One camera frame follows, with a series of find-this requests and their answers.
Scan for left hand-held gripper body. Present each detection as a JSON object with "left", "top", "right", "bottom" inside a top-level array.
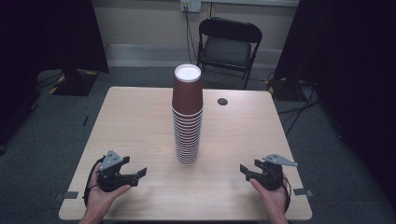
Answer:
[{"left": 96, "top": 149, "right": 140, "bottom": 192}]

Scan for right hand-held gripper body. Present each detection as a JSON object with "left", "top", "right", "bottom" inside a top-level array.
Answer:
[{"left": 248, "top": 153, "right": 299, "bottom": 191}]

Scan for stack of brown paper cups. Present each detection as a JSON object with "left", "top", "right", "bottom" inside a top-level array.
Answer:
[{"left": 171, "top": 63, "right": 205, "bottom": 166}]

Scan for person's left hand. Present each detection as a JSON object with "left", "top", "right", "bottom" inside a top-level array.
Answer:
[{"left": 86, "top": 163, "right": 132, "bottom": 218}]

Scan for person's right hand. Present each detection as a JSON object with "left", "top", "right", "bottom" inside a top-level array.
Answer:
[{"left": 248, "top": 177, "right": 290, "bottom": 217}]

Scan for grey tape strip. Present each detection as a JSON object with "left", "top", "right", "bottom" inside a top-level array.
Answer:
[
  {"left": 292, "top": 188, "right": 315, "bottom": 198},
  {"left": 53, "top": 190, "right": 79, "bottom": 202}
]

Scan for black stand base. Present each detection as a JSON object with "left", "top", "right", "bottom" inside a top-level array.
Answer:
[
  {"left": 49, "top": 68, "right": 100, "bottom": 97},
  {"left": 266, "top": 77, "right": 302, "bottom": 103}
]

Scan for black folding chair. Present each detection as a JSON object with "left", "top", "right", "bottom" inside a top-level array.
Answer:
[{"left": 196, "top": 17, "right": 263, "bottom": 91}]

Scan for dark curtain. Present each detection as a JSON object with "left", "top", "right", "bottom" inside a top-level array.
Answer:
[
  {"left": 273, "top": 0, "right": 396, "bottom": 209},
  {"left": 0, "top": 0, "right": 110, "bottom": 150}
]

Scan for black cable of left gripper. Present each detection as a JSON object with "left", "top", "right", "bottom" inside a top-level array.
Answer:
[{"left": 82, "top": 156, "right": 106, "bottom": 208}]

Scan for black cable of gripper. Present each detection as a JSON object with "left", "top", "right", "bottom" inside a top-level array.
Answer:
[
  {"left": 82, "top": 156, "right": 106, "bottom": 208},
  {"left": 281, "top": 173, "right": 293, "bottom": 214}
]

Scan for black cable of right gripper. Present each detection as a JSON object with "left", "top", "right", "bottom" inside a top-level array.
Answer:
[{"left": 281, "top": 173, "right": 293, "bottom": 214}]

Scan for black floor cables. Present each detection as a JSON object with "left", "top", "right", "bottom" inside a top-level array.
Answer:
[{"left": 276, "top": 78, "right": 322, "bottom": 138}]

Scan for black wall socket cable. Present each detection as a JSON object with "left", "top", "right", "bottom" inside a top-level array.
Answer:
[{"left": 184, "top": 5, "right": 199, "bottom": 65}]

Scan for white wall socket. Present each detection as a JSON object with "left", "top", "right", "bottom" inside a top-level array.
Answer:
[{"left": 179, "top": 0, "right": 203, "bottom": 14}]

